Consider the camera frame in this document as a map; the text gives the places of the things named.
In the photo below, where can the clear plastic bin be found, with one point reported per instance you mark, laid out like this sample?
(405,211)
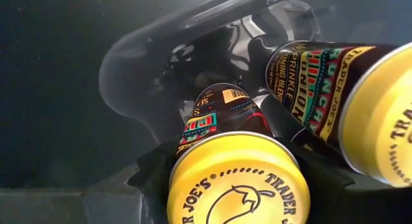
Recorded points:
(135,72)

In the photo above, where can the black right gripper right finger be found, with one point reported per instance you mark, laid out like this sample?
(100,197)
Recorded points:
(347,204)

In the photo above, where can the yellow-lid brown spice can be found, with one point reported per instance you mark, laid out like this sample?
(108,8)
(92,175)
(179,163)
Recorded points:
(322,89)
(238,172)

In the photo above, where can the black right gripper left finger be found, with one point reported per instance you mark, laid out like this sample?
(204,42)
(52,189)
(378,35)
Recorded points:
(64,208)

